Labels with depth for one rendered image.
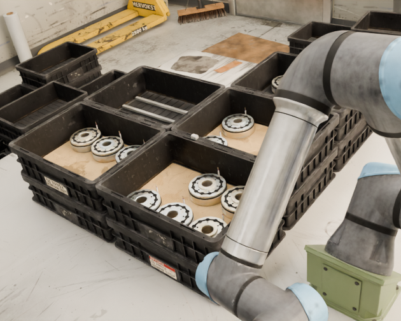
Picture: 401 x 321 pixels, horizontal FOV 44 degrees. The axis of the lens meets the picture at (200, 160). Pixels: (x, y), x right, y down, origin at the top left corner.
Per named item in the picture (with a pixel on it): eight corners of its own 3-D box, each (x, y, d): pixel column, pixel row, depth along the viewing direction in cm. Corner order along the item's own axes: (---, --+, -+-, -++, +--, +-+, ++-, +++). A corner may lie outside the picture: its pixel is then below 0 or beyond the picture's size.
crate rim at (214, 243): (288, 177, 124) (287, 169, 122) (216, 252, 106) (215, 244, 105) (169, 136, 146) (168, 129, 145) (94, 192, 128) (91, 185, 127)
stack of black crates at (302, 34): (366, 80, 314) (370, 28, 294) (344, 101, 297) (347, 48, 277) (310, 68, 337) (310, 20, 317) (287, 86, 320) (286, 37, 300)
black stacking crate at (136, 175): (287, 206, 129) (286, 171, 123) (220, 281, 112) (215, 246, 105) (174, 162, 151) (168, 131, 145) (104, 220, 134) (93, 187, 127)
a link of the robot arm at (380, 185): (361, 214, 119) (380, 161, 118) (414, 235, 109) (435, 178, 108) (335, 208, 110) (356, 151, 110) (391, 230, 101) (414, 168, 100)
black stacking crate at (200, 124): (338, 148, 147) (340, 115, 140) (288, 205, 129) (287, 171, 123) (231, 117, 169) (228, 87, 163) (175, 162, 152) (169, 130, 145)
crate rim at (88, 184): (169, 136, 146) (168, 129, 145) (94, 192, 128) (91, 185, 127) (83, 106, 168) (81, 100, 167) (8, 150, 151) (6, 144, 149)
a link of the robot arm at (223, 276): (285, 13, 81) (177, 288, 82) (342, 17, 73) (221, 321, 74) (320, 42, 89) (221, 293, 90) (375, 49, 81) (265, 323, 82)
